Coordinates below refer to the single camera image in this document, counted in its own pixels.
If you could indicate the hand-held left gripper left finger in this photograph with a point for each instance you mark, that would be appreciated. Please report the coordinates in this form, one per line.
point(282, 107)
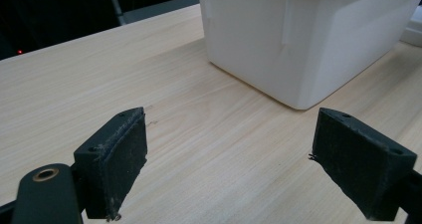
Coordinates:
point(112, 157)

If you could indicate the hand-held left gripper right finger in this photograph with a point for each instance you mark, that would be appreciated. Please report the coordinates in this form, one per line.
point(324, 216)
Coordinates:
point(358, 157)

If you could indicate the grey metal stand pole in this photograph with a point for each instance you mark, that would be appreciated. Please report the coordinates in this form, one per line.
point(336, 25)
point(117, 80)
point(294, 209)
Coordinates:
point(116, 5)

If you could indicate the grey bar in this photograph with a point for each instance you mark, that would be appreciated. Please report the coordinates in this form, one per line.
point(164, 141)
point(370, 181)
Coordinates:
point(159, 9)

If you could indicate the white flat object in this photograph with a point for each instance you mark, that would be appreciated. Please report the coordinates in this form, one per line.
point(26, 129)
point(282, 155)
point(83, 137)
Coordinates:
point(413, 33)

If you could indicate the white plastic storage bin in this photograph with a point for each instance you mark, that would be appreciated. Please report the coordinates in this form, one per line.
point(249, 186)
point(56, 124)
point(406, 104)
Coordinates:
point(265, 38)

